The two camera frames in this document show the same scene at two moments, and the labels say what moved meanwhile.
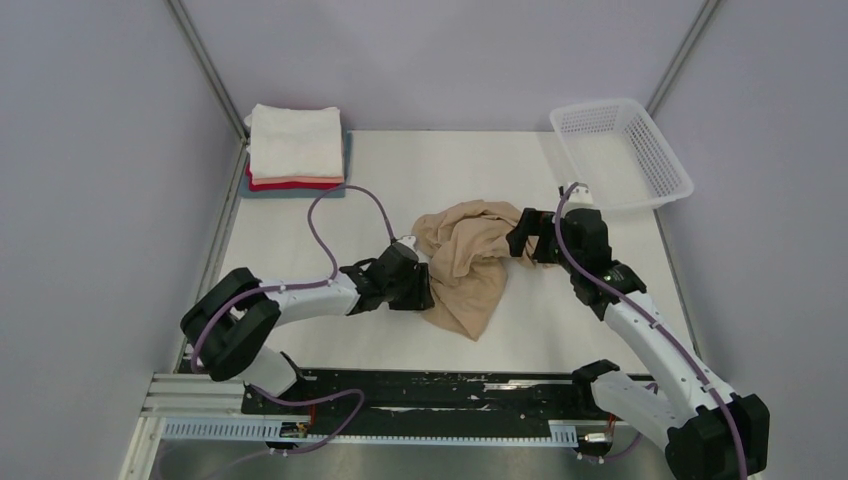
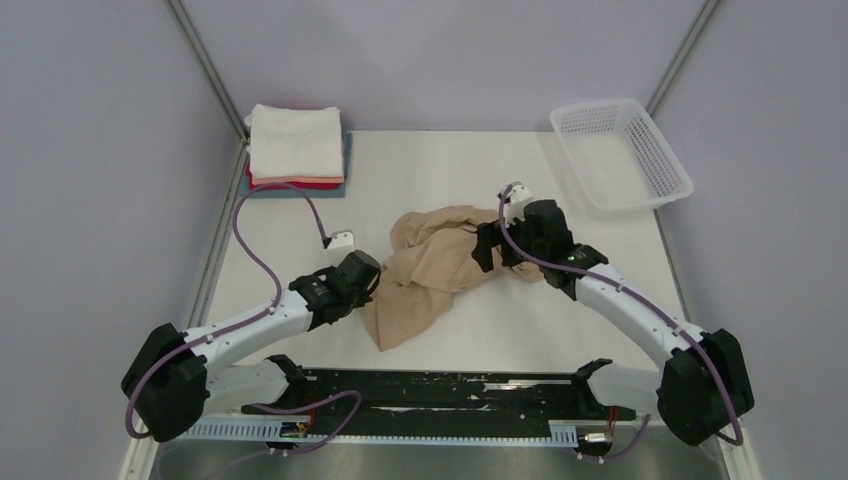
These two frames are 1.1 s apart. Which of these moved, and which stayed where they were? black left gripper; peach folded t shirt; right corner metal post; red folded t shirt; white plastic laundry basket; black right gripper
Moved: black left gripper; black right gripper
Stayed: red folded t shirt; white plastic laundry basket; peach folded t shirt; right corner metal post
